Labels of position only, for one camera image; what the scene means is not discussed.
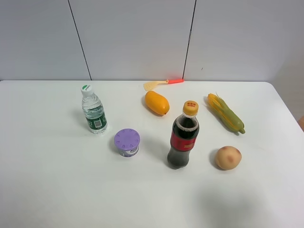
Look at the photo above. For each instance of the yellow spatula red handle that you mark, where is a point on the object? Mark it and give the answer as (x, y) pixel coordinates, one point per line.
(153, 84)

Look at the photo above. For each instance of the cola bottle yellow cap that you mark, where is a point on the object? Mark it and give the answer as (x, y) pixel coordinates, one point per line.
(184, 133)

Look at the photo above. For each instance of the clear water bottle green label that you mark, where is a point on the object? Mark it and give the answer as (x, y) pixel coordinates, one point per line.
(93, 110)

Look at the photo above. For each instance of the corn cob with green husk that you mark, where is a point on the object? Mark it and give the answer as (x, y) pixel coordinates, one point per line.
(222, 111)

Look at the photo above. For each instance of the purple lidded round container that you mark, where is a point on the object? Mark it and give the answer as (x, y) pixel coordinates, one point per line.
(127, 142)

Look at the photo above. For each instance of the orange yellow mango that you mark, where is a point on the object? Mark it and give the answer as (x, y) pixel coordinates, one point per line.
(157, 103)

